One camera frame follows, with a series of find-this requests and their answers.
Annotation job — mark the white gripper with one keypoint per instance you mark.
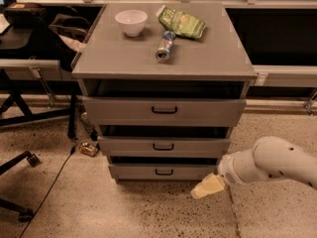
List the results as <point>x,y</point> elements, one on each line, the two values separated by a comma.
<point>226,172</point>

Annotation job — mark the grey bottom drawer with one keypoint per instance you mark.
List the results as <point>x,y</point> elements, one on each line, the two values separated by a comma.
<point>159,172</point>

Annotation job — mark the grey drawer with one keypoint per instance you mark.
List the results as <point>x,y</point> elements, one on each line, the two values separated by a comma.
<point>159,172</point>
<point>164,112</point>
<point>163,147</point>

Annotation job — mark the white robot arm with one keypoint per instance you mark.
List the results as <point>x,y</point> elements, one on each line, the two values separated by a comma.
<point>270,158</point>

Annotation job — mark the grey middle drawer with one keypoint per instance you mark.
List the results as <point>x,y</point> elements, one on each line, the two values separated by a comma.
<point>163,147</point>

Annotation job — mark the grey drawer cabinet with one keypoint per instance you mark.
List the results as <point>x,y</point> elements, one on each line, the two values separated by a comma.
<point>214,67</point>

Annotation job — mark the grey top drawer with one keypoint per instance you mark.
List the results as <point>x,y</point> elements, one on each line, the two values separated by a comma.
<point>164,112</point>

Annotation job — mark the silver blue drink can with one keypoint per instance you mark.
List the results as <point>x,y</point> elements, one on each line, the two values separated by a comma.
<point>165,46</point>

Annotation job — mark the green chip bag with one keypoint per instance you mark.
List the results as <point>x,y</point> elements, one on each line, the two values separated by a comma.
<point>181,23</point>

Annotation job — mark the white bowl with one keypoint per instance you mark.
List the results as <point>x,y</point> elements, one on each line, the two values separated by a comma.
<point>131,22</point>

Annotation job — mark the dark bag with straps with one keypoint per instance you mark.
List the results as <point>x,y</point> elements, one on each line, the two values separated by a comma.
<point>71,32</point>

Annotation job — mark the black desk frame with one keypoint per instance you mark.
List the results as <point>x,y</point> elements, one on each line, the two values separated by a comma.
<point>33,61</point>

